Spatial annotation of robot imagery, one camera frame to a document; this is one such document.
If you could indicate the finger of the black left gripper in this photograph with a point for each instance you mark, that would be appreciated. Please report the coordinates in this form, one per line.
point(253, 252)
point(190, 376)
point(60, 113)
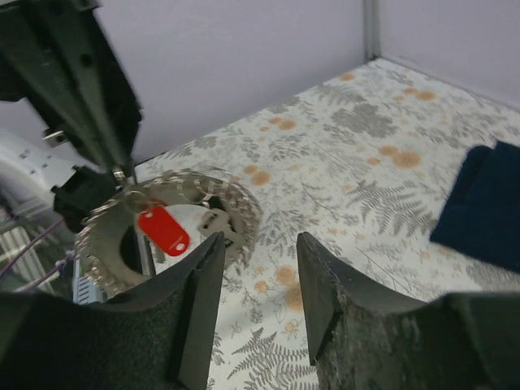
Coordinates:
point(55, 54)

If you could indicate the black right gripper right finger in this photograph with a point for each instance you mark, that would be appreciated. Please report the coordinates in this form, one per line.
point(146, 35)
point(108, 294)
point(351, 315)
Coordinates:
point(363, 335)

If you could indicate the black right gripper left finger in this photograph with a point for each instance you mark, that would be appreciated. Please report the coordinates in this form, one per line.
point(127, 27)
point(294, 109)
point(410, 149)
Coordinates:
point(157, 335)

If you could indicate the steel disc with keyrings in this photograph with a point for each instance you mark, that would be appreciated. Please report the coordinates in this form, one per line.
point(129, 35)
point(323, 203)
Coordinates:
point(230, 209)

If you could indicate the red key tag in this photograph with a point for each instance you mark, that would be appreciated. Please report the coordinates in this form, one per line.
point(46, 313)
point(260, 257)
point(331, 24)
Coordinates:
point(164, 231)

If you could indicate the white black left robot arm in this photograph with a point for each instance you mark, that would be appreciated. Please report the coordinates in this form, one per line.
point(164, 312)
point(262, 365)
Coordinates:
point(71, 191)

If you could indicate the dark blue folded cloth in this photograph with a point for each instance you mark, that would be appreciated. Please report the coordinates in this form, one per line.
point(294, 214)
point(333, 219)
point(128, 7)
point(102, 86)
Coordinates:
point(480, 218)

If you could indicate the white slotted cable duct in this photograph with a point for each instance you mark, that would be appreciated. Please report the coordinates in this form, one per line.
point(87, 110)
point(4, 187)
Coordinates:
point(84, 292)

